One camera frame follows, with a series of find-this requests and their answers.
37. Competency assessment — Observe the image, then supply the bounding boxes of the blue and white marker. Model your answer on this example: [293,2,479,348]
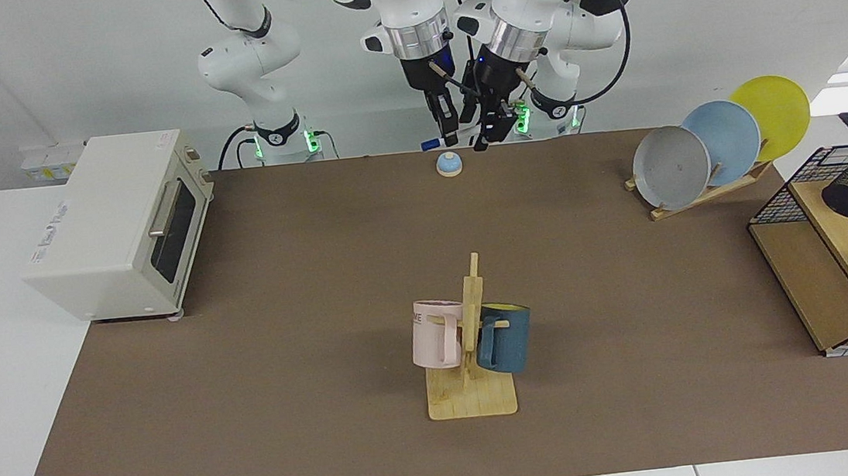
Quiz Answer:
[421,132,497,152]

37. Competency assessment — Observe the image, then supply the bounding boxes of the small blue round bell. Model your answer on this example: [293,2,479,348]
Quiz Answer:
[435,149,465,179]

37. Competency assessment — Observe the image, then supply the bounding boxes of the grey plate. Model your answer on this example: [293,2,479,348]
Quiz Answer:
[628,122,716,214]

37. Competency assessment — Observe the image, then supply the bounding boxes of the dark teal mug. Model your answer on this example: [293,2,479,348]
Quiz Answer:
[471,300,537,378]

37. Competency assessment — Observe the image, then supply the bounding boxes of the pink mug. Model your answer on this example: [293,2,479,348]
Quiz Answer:
[407,296,470,372]

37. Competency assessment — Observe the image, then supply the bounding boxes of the wooden plate rack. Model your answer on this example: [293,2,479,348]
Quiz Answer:
[623,158,778,224]

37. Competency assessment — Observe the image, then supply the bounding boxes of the light blue plate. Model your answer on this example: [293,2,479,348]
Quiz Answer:
[680,96,767,190]

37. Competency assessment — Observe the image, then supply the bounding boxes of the wooden cup stand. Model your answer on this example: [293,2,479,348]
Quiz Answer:
[414,249,520,423]

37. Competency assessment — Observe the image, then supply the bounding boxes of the yellow plate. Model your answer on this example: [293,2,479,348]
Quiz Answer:
[728,72,815,166]

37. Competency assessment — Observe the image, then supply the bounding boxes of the brown table cloth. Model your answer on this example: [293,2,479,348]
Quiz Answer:
[0,108,848,476]

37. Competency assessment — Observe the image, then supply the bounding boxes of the pale toaster oven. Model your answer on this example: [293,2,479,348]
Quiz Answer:
[11,125,228,334]

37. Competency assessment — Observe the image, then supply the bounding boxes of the white socket box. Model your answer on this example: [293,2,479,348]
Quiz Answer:
[19,141,88,185]

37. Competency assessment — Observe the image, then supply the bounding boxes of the black arm base cables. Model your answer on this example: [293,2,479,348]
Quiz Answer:
[214,117,341,171]

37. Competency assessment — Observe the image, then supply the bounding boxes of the wire basket with wooden floor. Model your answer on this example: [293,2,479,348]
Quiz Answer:
[741,143,848,365]

